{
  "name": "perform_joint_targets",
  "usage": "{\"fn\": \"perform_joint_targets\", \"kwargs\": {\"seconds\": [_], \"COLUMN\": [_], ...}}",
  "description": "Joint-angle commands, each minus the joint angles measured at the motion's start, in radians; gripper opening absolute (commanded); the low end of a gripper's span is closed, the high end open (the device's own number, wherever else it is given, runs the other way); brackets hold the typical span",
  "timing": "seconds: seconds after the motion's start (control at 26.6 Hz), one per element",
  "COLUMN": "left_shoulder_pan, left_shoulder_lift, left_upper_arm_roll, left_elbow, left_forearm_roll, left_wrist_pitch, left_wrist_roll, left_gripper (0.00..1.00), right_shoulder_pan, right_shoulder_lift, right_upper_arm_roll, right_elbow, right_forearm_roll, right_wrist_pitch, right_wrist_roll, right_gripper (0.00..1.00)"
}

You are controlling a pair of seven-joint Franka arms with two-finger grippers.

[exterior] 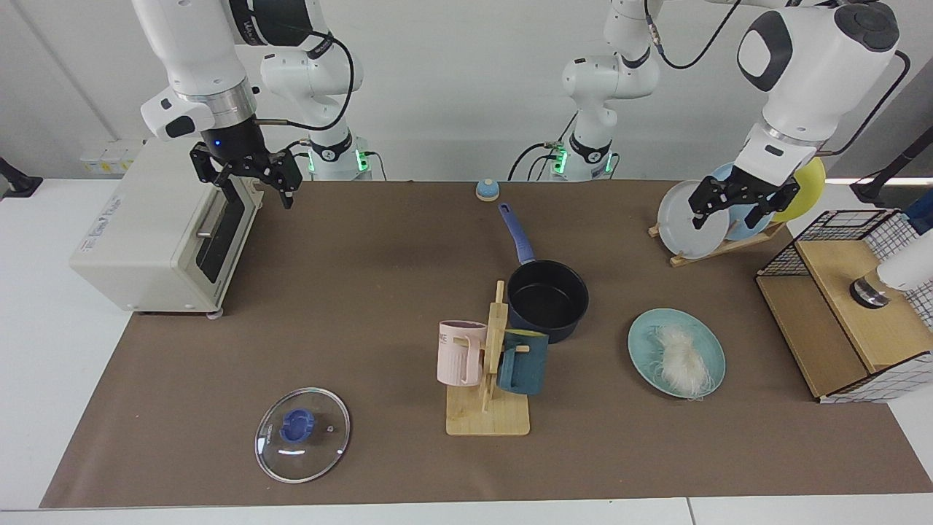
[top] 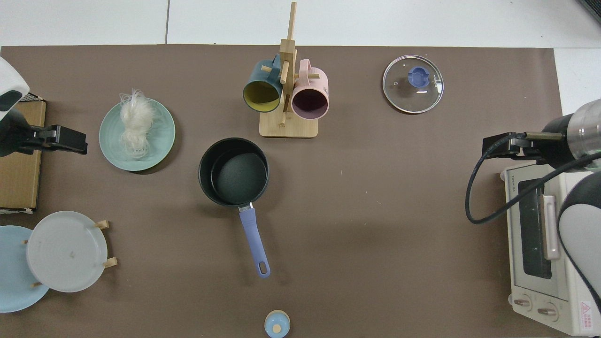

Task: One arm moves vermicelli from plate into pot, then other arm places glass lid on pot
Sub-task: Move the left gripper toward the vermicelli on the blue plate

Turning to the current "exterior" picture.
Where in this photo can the white vermicelli bundle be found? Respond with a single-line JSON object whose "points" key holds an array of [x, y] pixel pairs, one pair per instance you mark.
{"points": [[681, 357]]}

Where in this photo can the glass lid with blue knob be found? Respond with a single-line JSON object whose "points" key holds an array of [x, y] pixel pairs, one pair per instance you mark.
{"points": [[321, 452]]}

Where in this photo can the light blue round plate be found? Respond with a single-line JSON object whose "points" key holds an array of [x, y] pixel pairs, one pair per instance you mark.
{"points": [[738, 227]]}

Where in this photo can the grey round plate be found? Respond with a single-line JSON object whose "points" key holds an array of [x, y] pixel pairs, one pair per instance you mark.
{"points": [[674, 219]]}

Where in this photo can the wooden plate rack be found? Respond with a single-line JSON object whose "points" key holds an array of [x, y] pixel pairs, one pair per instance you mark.
{"points": [[700, 257]]}

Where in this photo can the yellow round plate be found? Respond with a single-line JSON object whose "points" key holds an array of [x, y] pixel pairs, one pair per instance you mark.
{"points": [[809, 182]]}

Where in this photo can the green round plate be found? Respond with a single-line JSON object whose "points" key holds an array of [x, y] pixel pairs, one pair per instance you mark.
{"points": [[645, 343]]}

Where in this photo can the pale toaster oven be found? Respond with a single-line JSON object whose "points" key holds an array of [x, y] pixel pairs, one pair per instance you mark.
{"points": [[146, 240]]}

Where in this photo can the brown table cloth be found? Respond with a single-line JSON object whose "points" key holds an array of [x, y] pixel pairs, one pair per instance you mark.
{"points": [[364, 328]]}

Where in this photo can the white cylinder with dark base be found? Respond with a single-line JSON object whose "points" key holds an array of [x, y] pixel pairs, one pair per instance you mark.
{"points": [[907, 266]]}

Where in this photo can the pink cup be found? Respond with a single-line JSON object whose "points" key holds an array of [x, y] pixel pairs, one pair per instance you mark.
{"points": [[455, 357]]}

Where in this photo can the dark teal cup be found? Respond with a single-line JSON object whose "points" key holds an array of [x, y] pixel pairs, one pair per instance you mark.
{"points": [[525, 372]]}

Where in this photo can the wooden cup stand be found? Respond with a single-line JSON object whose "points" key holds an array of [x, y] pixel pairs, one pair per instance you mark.
{"points": [[488, 419]]}

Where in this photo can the white wall socket strip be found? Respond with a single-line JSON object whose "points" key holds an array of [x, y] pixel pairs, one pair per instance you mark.
{"points": [[109, 162]]}

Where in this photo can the black clamp mount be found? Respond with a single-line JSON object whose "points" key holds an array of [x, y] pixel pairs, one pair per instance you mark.
{"points": [[18, 182]]}

